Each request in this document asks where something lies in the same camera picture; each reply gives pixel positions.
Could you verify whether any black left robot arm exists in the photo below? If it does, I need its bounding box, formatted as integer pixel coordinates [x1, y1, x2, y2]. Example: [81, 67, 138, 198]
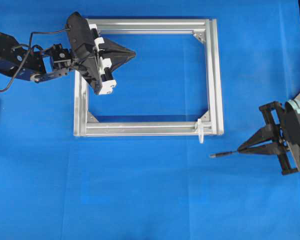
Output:
[0, 12, 136, 95]

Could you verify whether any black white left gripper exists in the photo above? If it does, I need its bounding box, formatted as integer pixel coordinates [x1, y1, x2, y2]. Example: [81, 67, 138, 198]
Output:
[66, 12, 136, 95]

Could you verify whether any white zip tie loop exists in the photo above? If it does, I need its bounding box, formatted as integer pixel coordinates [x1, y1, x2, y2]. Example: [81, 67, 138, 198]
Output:
[195, 118, 205, 144]

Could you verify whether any aluminium extrusion rectangular frame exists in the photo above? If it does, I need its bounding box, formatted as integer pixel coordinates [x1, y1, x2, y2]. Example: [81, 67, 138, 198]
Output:
[73, 18, 224, 137]

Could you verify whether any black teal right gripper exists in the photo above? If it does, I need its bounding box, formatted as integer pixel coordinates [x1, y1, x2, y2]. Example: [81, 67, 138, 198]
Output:
[237, 99, 300, 175]

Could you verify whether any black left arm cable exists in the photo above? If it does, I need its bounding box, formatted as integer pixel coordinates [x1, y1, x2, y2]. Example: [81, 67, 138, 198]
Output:
[0, 27, 71, 94]

